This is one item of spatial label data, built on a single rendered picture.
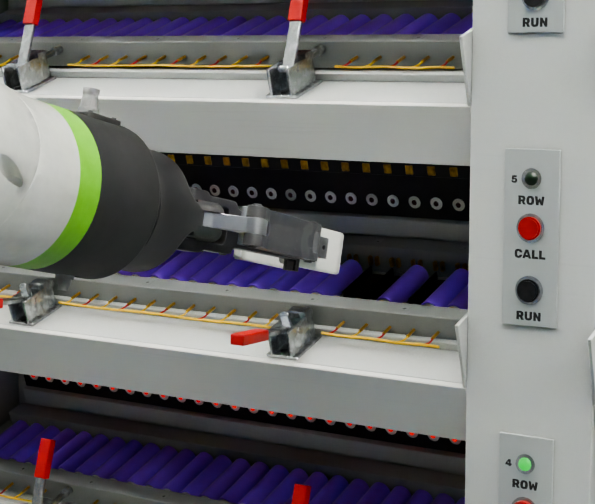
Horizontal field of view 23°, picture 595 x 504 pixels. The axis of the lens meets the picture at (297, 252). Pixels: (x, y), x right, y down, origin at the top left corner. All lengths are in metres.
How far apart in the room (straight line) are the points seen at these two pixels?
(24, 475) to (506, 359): 0.54
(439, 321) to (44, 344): 0.36
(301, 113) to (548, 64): 0.20
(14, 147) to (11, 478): 0.72
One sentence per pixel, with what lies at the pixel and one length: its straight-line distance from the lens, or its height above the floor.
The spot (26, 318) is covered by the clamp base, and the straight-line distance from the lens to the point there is 1.28.
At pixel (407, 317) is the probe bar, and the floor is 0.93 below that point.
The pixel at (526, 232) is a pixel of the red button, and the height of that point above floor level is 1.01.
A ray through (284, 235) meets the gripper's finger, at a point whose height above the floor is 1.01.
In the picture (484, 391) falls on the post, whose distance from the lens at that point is 1.04.
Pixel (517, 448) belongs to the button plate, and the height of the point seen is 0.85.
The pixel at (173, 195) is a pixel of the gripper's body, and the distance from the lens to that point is 0.85.
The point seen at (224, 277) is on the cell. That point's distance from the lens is 1.24.
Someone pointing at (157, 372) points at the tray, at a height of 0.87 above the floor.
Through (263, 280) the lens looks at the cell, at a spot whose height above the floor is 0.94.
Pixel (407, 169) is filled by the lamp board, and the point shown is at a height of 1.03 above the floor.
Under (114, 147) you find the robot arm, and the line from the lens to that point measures 0.81.
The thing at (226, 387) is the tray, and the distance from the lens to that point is 1.16.
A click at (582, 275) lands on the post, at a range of 1.00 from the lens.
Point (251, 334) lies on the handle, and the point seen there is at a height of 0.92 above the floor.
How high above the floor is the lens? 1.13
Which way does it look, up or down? 8 degrees down
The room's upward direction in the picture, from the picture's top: straight up
